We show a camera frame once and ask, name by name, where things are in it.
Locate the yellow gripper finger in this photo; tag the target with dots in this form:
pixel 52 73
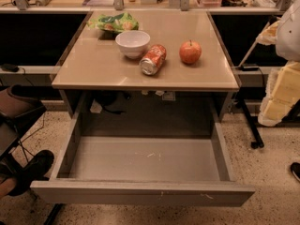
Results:
pixel 268 35
pixel 282 93

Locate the orange soda can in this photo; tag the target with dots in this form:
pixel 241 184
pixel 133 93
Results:
pixel 153 60

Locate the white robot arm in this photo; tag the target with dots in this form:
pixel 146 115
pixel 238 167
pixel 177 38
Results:
pixel 288 43

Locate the open grey drawer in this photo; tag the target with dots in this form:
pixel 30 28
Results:
pixel 145 151

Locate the black shoe right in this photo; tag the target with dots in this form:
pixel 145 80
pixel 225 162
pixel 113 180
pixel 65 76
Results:
pixel 295 170

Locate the black shoe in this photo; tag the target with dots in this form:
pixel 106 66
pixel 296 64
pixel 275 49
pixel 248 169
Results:
pixel 295 170
pixel 35 170

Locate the red apple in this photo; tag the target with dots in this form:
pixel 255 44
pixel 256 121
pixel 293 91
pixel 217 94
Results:
pixel 190 52

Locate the white bowl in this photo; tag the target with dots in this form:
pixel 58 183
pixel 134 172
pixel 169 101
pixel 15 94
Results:
pixel 133 44

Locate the green chip bag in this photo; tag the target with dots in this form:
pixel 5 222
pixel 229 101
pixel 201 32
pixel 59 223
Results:
pixel 116 24

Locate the black office chair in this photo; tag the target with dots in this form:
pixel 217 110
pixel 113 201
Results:
pixel 18 113

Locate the black shoe left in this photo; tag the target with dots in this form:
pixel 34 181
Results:
pixel 35 170

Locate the black power adapter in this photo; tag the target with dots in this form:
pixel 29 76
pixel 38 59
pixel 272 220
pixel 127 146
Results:
pixel 9 68

